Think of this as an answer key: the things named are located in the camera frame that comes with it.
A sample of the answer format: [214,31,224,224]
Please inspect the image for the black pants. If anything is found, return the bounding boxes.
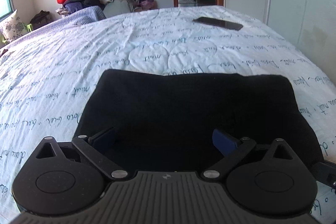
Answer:
[75,69,323,172]

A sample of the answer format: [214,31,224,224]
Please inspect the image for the white script-print bedsheet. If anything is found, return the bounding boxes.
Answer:
[1,6,335,223]

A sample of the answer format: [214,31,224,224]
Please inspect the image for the black smartphone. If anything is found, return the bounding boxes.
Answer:
[193,16,243,31]

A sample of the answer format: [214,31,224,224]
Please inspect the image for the lavender striped blanket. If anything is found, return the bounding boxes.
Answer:
[1,6,106,50]

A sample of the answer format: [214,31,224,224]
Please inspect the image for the green plastic chair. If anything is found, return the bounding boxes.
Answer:
[1,24,34,45]

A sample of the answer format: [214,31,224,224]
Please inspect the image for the black bag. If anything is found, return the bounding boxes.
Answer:
[30,10,53,30]

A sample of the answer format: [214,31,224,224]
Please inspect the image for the floral cushion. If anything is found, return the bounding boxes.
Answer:
[0,10,24,43]

